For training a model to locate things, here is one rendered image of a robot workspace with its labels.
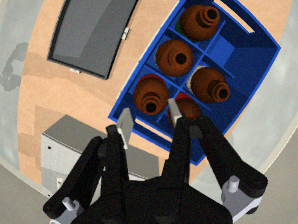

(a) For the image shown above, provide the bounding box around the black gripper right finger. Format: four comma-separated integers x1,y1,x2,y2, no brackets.
151,98,268,224

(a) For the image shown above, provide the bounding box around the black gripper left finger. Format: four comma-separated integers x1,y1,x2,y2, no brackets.
43,108,134,224

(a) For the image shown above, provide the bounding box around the blue plastic crate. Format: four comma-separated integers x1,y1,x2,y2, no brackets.
107,0,281,152

